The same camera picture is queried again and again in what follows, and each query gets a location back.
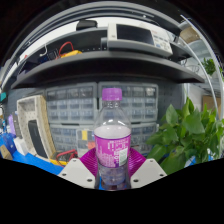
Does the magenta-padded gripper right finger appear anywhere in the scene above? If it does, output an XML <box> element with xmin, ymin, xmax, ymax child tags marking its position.
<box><xmin>128</xmin><ymin>147</ymin><xmax>168</xmax><ymax>190</ymax></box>

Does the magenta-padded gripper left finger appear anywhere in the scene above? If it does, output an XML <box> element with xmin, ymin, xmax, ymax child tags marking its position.
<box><xmin>57</xmin><ymin>147</ymin><xmax>98</xmax><ymax>190</ymax></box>

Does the clear bottle purple cap label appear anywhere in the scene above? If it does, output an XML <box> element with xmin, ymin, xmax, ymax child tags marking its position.
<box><xmin>93</xmin><ymin>87</ymin><xmax>133</xmax><ymax>192</ymax></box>

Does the yellow multimeter with red leads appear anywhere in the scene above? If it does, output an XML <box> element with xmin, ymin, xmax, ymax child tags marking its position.
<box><xmin>49</xmin><ymin>149</ymin><xmax>80</xmax><ymax>167</ymax></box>

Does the black power bank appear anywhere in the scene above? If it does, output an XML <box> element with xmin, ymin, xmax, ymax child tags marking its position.
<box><xmin>27</xmin><ymin>119</ymin><xmax>49</xmax><ymax>159</ymax></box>

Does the green potted plant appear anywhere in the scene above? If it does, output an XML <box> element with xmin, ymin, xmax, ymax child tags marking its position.
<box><xmin>145</xmin><ymin>97</ymin><xmax>224</xmax><ymax>176</ymax></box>

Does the white perforated tray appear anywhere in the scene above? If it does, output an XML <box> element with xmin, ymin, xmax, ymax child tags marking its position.
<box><xmin>16</xmin><ymin>94</ymin><xmax>57</xmax><ymax>160</ymax></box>

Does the dark grey workbench shelf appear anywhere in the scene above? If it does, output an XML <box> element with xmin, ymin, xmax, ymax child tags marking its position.
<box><xmin>0</xmin><ymin>1</ymin><xmax>206</xmax><ymax>92</ymax></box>

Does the white oscilloscope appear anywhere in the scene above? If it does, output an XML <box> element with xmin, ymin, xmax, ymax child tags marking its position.
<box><xmin>106</xmin><ymin>22</ymin><xmax>174</xmax><ymax>58</ymax></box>

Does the black case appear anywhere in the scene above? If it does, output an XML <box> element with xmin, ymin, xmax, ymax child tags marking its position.
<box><xmin>75</xmin><ymin>19</ymin><xmax>98</xmax><ymax>32</ymax></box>

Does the yellow meter with red cable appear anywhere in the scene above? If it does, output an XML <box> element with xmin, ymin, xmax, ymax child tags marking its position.
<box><xmin>58</xmin><ymin>41</ymin><xmax>84</xmax><ymax>60</ymax></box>

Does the white wire shelf unit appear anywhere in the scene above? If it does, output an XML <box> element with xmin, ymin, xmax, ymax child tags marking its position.
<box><xmin>176</xmin><ymin>14</ymin><xmax>224</xmax><ymax>121</ymax></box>

